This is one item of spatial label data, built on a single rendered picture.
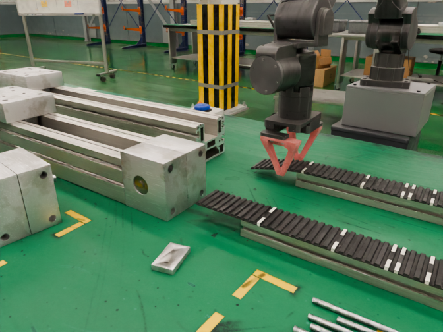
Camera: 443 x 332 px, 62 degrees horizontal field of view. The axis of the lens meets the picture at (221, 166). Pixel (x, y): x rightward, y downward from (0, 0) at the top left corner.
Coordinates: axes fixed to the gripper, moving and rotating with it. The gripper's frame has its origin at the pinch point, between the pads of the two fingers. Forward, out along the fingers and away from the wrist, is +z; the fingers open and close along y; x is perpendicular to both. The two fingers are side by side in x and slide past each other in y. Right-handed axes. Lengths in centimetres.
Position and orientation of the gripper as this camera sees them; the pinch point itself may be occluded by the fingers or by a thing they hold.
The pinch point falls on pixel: (289, 163)
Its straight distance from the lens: 68.9
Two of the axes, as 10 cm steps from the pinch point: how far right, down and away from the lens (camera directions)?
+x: 8.3, 2.2, -5.2
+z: 0.0, 9.2, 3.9
